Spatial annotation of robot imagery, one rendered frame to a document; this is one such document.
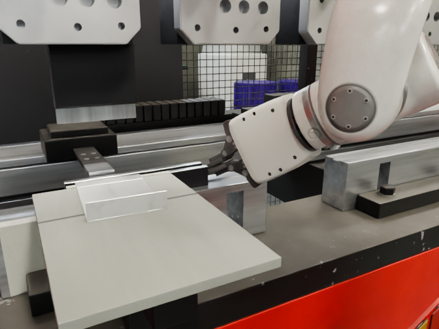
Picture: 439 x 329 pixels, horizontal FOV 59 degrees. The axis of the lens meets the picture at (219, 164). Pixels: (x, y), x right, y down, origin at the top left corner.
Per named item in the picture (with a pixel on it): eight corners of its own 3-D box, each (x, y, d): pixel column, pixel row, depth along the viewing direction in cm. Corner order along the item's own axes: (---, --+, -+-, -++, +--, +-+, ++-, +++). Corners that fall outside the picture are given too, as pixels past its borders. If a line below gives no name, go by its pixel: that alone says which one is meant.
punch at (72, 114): (57, 125, 48) (48, 44, 45) (56, 123, 49) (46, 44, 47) (138, 118, 52) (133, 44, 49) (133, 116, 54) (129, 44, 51)
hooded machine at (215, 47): (268, 126, 589) (272, 15, 543) (227, 132, 552) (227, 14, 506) (235, 117, 660) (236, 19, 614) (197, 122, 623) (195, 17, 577)
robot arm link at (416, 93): (330, 154, 45) (350, 135, 52) (455, 104, 37) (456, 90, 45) (298, 88, 45) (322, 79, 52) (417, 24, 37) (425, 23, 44)
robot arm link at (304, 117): (351, 140, 52) (331, 148, 54) (323, 80, 52) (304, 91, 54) (332, 154, 46) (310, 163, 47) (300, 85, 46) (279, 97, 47)
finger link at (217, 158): (247, 150, 58) (215, 166, 62) (238, 130, 58) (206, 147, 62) (237, 155, 56) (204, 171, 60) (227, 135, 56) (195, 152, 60)
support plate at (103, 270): (59, 337, 26) (57, 324, 25) (32, 202, 48) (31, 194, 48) (281, 267, 34) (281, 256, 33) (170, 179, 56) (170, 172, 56)
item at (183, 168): (69, 209, 50) (66, 188, 50) (66, 202, 53) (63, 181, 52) (208, 185, 59) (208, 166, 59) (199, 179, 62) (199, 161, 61)
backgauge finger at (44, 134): (57, 191, 53) (53, 155, 51) (41, 148, 75) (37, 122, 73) (144, 177, 58) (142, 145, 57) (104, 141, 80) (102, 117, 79)
